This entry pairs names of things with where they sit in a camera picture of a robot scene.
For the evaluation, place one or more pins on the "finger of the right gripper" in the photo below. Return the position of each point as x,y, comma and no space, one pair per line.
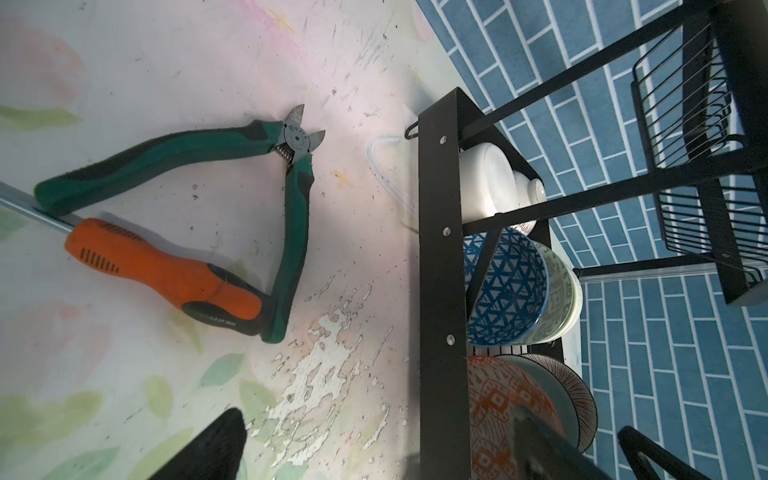
643,454

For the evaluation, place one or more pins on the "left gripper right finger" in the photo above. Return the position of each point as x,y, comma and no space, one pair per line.
541,453

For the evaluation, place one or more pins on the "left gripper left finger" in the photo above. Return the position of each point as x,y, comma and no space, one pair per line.
215,453

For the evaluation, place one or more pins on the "red floral patterned bowl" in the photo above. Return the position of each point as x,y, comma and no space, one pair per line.
496,388

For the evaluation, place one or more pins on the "green rimmed striped bowl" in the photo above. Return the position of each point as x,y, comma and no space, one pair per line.
561,298

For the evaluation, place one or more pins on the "blue floral patterned bowl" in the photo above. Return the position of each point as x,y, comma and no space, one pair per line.
513,294

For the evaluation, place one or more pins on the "plain white ceramic bowl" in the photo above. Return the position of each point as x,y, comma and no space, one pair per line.
487,183

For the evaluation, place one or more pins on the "brown striped ceramic bowl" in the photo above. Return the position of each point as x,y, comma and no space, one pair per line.
580,394

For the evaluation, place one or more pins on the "cream ceramic bowl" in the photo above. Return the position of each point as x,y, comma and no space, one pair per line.
578,301

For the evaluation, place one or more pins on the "orange handled screwdriver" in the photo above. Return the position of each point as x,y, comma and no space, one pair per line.
203,291

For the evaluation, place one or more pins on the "green handled pliers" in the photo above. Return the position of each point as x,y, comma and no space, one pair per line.
126,170

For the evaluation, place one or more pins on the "black wire dish rack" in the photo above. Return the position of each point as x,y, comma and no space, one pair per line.
646,121

